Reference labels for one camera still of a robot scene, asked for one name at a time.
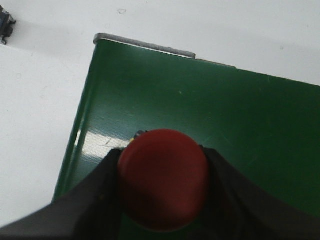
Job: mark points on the green conveyor belt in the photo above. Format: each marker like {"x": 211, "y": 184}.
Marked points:
{"x": 266, "y": 127}

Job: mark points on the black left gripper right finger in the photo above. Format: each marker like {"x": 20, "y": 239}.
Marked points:
{"x": 237, "y": 209}

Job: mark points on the yellow push button back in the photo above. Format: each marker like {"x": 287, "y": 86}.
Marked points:
{"x": 6, "y": 22}

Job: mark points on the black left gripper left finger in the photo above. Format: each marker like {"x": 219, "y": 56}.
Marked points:
{"x": 90, "y": 211}

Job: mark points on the red push button back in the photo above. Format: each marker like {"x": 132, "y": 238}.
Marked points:
{"x": 163, "y": 180}

